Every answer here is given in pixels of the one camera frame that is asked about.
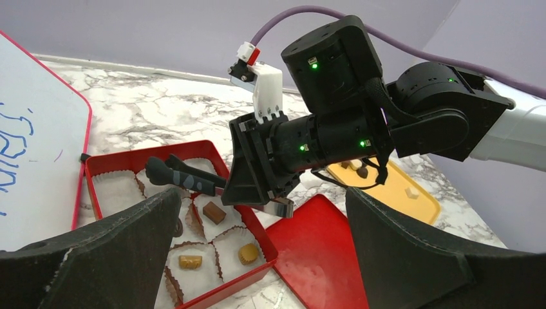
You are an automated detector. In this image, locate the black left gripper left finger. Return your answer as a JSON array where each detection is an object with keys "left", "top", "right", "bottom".
[{"left": 1, "top": 188, "right": 182, "bottom": 308}]

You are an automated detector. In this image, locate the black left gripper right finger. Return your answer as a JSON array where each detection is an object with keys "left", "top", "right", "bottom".
[{"left": 345, "top": 188, "right": 545, "bottom": 308}]

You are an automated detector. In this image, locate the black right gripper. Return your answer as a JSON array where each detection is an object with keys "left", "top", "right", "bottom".
[{"left": 221, "top": 15, "right": 393, "bottom": 218}]

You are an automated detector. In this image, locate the gold round peanut cup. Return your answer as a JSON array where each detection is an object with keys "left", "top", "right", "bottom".
[{"left": 238, "top": 243, "right": 259, "bottom": 265}]

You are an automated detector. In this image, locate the caramel ridged chocolate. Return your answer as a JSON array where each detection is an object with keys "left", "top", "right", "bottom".
[{"left": 178, "top": 255, "right": 203, "bottom": 270}]

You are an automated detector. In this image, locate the milk chocolate rectangle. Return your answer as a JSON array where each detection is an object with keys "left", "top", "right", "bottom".
[{"left": 202, "top": 201, "right": 227, "bottom": 225}]

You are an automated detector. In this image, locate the red chocolate box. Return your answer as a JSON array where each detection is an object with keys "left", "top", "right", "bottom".
[{"left": 86, "top": 140, "right": 278, "bottom": 308}]

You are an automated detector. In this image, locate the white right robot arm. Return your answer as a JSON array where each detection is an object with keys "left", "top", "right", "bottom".
[{"left": 221, "top": 8, "right": 545, "bottom": 218}]

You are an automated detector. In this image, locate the white chocolate block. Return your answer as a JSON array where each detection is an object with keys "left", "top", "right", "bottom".
[{"left": 405, "top": 187, "right": 420, "bottom": 200}]

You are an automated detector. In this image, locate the dark swirl round chocolate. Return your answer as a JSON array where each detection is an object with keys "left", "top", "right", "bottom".
[{"left": 355, "top": 166, "right": 368, "bottom": 179}]

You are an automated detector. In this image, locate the red box lid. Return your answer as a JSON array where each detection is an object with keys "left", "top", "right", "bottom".
[{"left": 266, "top": 194, "right": 368, "bottom": 309}]

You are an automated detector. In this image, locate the white paper cup liner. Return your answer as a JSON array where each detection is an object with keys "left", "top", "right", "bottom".
[{"left": 92, "top": 170, "right": 145, "bottom": 218}]

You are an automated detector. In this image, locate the yellow plastic tray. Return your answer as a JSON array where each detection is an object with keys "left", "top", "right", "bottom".
[{"left": 326, "top": 160, "right": 440, "bottom": 225}]

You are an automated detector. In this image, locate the pink framed whiteboard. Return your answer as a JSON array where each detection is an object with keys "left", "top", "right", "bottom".
[{"left": 1, "top": 34, "right": 92, "bottom": 251}]

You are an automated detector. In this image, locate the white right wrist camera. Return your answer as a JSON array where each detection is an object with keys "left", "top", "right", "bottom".
[{"left": 228, "top": 42, "right": 283, "bottom": 124}]

